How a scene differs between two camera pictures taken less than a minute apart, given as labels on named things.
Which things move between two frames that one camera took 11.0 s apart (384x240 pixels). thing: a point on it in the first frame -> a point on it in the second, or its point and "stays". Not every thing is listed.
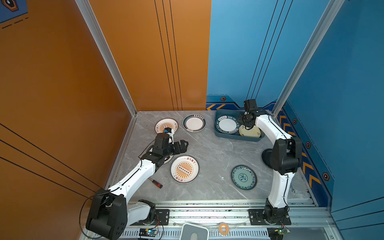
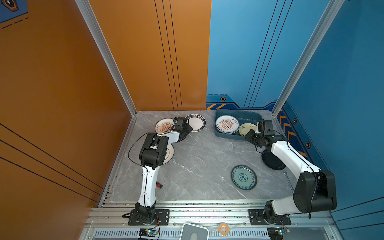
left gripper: [183, 148] -> [188, 127]
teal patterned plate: [244, 177] stays
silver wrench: [293, 191] stays
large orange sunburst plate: [184, 169] -> [227, 124]
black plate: [266, 156] stays
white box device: [191, 232] stays
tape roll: [220, 230] stays
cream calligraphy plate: [254, 132] stays
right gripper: [240, 117] -> [248, 136]
